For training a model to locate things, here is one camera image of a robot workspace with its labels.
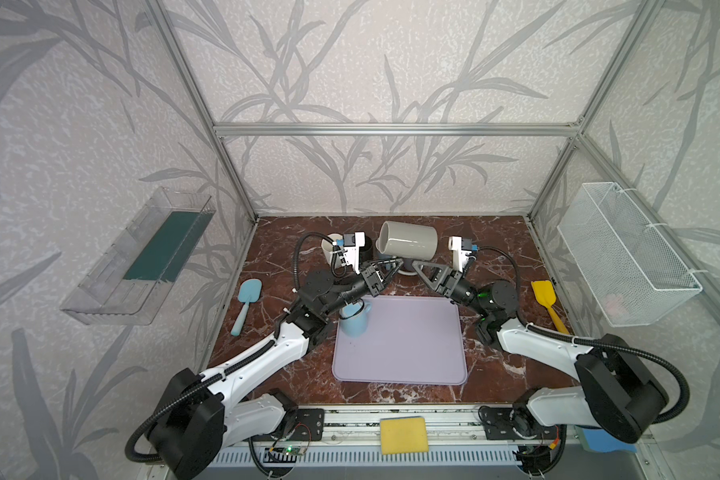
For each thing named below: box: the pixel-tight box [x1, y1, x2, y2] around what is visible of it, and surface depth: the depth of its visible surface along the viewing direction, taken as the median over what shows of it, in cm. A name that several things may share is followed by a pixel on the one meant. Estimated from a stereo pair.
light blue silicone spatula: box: [231, 278, 263, 337], surface depth 100 cm
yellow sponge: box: [380, 416, 429, 455], surface depth 72 cm
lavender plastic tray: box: [332, 296, 467, 385], surface depth 86 cm
